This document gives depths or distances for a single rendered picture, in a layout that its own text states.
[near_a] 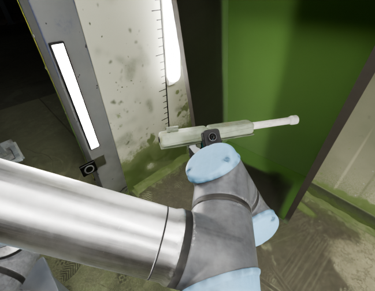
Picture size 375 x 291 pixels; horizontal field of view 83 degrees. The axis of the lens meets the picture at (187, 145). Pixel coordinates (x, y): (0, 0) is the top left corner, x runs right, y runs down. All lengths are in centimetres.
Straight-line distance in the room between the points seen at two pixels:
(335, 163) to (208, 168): 177
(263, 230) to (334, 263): 146
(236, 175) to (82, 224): 21
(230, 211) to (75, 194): 18
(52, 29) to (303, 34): 106
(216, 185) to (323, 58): 83
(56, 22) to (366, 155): 209
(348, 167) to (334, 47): 120
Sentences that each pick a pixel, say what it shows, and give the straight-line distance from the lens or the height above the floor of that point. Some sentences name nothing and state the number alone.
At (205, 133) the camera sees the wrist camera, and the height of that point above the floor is 121.
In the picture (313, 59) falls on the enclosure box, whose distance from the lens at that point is 107.
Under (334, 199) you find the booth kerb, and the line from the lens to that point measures 209.
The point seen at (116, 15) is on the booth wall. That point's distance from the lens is 134.
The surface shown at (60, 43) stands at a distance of 122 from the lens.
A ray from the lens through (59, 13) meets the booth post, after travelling 123.
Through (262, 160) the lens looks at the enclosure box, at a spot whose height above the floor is 52.
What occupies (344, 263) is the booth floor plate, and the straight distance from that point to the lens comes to 191.
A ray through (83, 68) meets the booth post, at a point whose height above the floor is 113.
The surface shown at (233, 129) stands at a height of 115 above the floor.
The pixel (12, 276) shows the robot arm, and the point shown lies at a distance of 89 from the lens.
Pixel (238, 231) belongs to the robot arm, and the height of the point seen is 130.
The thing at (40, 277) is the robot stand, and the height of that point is 64.
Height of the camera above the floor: 154
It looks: 40 degrees down
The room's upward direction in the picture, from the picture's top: straight up
